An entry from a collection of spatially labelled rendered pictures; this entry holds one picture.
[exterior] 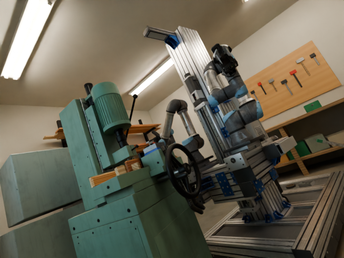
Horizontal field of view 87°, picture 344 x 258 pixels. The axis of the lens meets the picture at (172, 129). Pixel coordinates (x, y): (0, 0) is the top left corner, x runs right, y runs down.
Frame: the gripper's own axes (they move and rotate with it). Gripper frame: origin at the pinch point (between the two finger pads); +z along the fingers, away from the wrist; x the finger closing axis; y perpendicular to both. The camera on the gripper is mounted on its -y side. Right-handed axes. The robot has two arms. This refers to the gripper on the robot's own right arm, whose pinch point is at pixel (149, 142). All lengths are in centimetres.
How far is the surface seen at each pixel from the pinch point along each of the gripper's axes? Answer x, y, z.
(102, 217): -110, 34, -47
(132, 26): 30, -144, -34
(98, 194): -112, 23, -57
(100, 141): -90, -5, -43
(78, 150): -95, -7, -25
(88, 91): -80, -43, -41
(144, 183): -97, 28, -71
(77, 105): -89, -35, -36
